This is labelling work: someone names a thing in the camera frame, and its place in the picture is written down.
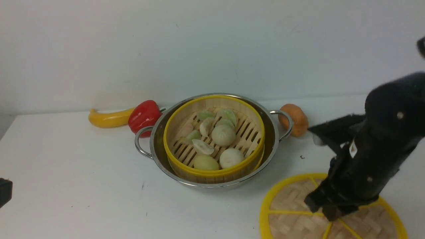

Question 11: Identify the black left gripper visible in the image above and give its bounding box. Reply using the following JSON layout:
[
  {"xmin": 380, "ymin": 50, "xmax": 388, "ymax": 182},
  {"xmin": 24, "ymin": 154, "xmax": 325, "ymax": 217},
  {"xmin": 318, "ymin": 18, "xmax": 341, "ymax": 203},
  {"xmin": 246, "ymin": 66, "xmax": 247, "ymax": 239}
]
[{"xmin": 0, "ymin": 178, "xmax": 13, "ymax": 208}]

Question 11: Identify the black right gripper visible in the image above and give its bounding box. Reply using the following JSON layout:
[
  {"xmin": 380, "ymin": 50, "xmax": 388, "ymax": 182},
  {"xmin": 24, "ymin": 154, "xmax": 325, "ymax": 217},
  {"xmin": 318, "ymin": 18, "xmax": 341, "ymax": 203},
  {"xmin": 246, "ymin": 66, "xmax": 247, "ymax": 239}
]
[{"xmin": 304, "ymin": 115, "xmax": 419, "ymax": 221}]

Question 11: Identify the yellow-rimmed woven bamboo lid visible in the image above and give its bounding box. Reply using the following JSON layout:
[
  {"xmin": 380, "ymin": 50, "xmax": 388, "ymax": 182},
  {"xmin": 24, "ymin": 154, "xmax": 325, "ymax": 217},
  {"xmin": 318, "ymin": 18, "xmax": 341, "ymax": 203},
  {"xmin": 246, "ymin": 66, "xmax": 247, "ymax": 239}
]
[{"xmin": 259, "ymin": 173, "xmax": 408, "ymax": 239}]

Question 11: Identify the yellow-rimmed bamboo steamer basket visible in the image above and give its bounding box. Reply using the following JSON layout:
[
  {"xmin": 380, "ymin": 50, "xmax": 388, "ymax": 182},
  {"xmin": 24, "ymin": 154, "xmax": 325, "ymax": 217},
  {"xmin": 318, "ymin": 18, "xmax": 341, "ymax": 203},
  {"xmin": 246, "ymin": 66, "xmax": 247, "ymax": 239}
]
[{"xmin": 163, "ymin": 94, "xmax": 265, "ymax": 184}]

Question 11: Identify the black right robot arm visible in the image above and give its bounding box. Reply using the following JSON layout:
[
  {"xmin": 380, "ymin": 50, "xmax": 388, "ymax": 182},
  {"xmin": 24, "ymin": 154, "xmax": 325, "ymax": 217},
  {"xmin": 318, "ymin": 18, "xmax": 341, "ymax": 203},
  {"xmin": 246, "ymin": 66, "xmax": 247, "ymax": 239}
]
[{"xmin": 304, "ymin": 71, "xmax": 425, "ymax": 221}]

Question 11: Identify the brown toy potato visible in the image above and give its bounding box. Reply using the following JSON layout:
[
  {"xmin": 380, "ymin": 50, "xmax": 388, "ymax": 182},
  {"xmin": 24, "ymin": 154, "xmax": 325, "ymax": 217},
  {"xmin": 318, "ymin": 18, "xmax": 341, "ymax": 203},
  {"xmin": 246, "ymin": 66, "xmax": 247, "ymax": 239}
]
[{"xmin": 280, "ymin": 104, "xmax": 309, "ymax": 137}]

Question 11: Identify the yellow toy banana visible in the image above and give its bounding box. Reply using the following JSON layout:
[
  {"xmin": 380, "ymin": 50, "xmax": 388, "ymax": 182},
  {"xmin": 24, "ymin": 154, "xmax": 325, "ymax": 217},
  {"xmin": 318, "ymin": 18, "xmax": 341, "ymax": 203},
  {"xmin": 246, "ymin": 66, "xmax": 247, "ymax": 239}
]
[{"xmin": 88, "ymin": 108, "xmax": 135, "ymax": 128}]

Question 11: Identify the round white steamed bun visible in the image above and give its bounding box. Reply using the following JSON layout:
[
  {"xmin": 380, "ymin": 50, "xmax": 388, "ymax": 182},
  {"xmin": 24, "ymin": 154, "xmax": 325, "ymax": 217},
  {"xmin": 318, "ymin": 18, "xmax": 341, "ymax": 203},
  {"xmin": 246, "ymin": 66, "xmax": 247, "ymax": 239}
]
[{"xmin": 211, "ymin": 124, "xmax": 236, "ymax": 147}]

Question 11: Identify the green dumpling upper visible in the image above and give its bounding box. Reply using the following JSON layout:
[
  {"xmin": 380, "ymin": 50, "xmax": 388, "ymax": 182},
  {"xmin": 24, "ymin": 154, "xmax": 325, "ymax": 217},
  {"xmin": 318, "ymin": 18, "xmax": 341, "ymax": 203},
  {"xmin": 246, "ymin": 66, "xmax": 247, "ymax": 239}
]
[{"xmin": 217, "ymin": 108, "xmax": 239, "ymax": 126}]

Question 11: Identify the green dumpling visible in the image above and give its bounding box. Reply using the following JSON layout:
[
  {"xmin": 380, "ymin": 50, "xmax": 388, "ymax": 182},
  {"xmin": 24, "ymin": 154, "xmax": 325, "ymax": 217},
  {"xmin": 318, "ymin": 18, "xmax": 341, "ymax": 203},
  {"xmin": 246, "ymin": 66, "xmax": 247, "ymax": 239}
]
[
  {"xmin": 196, "ymin": 110, "xmax": 216, "ymax": 121},
  {"xmin": 217, "ymin": 108, "xmax": 239, "ymax": 126}
]

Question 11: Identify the red toy bell pepper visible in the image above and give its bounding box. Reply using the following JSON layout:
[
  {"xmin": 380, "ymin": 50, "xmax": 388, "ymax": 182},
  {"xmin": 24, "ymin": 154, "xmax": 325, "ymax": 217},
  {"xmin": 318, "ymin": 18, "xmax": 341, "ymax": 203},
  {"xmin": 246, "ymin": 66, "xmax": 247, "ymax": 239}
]
[{"xmin": 127, "ymin": 100, "xmax": 162, "ymax": 134}]

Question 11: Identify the yellowish round bun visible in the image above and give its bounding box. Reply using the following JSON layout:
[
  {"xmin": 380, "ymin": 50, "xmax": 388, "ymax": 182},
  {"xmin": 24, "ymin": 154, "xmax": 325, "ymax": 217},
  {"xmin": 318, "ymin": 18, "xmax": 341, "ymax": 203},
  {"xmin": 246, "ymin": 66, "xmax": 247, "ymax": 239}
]
[{"xmin": 192, "ymin": 154, "xmax": 219, "ymax": 171}]

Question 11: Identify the pale folded dumpling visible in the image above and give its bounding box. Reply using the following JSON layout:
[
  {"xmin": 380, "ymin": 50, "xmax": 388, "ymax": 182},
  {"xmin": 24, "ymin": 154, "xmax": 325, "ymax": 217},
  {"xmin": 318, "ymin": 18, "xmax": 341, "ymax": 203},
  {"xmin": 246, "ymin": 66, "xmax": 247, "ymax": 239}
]
[{"xmin": 199, "ymin": 118, "xmax": 214, "ymax": 138}]

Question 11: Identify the green dumpling left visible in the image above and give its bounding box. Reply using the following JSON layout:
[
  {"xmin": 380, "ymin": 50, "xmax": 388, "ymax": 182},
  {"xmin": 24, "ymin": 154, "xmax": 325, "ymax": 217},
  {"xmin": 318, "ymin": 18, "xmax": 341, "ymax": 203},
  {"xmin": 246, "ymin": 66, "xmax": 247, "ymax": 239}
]
[{"xmin": 196, "ymin": 110, "xmax": 216, "ymax": 121}]

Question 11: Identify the pink dumpling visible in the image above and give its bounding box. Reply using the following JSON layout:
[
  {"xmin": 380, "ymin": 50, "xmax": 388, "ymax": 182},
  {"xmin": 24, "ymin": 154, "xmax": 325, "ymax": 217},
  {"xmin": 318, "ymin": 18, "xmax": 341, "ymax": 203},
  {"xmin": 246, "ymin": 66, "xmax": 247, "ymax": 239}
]
[{"xmin": 178, "ymin": 123, "xmax": 194, "ymax": 137}]

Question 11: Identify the stainless steel two-handled pot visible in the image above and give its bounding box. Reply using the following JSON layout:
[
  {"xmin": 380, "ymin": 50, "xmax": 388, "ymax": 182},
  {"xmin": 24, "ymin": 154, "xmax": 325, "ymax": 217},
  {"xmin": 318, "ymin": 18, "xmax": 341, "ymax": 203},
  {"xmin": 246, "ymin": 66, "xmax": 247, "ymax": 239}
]
[{"xmin": 134, "ymin": 93, "xmax": 292, "ymax": 189}]

